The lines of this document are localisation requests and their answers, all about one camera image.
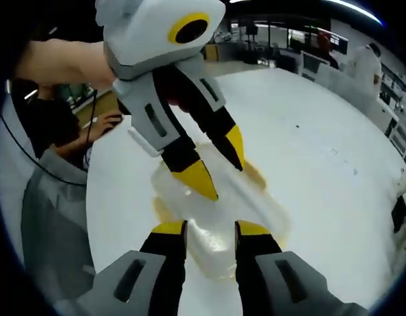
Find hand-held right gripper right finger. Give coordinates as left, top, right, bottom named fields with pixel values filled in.
left=234, top=219, right=368, bottom=316

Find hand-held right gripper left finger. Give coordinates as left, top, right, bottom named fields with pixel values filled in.
left=54, top=219, right=189, bottom=316

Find clear plastic box yellow buckles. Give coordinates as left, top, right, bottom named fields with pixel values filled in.
left=150, top=141, right=293, bottom=282

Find white desk partition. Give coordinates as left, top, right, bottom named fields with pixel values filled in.
left=318, top=64, right=380, bottom=111

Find long ceiling light strip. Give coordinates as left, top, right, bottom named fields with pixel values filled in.
left=229, top=0, right=386, bottom=24

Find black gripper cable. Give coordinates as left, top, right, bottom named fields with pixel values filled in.
left=0, top=87, right=98, bottom=187

